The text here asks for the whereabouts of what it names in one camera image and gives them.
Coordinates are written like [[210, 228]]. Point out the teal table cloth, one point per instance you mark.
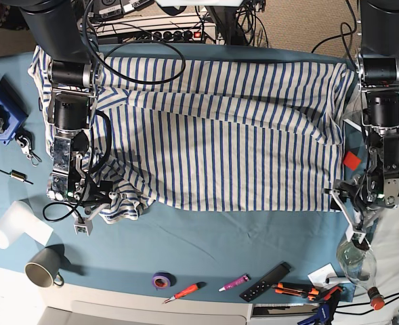
[[209, 247]]

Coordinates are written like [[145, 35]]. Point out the black power strip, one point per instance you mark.
[[170, 36]]

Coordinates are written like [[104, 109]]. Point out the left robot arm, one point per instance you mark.
[[377, 65]]

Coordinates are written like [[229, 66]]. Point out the black remote control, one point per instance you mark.
[[273, 277]]

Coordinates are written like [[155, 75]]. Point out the red cube block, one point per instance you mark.
[[351, 161]]

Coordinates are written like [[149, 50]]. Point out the white folded paper sheet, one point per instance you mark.
[[354, 141]]

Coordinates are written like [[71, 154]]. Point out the blue box with black knob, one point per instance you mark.
[[11, 117]]

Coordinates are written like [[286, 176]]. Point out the red utility knife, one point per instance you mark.
[[187, 291]]

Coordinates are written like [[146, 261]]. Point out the white marker pen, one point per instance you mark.
[[337, 280]]

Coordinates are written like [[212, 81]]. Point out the clear glass bottle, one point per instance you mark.
[[358, 262]]

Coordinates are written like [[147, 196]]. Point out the pink tube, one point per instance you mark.
[[237, 282]]

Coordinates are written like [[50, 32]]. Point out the metal carabiner clip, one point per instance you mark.
[[25, 144]]

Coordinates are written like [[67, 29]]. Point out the blue black clamp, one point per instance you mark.
[[325, 312]]

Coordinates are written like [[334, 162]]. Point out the purple tape roll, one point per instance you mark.
[[161, 280]]

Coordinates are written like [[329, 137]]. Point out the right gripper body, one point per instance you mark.
[[102, 200]]

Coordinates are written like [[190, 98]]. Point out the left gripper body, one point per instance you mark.
[[346, 196]]

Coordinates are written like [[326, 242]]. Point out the grey ceramic mug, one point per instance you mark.
[[43, 269]]

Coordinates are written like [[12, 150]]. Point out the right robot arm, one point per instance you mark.
[[93, 138]]

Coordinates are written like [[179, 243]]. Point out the blue white striped T-shirt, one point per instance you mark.
[[220, 136]]

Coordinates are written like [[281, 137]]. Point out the orange black box cutter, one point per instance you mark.
[[298, 290]]

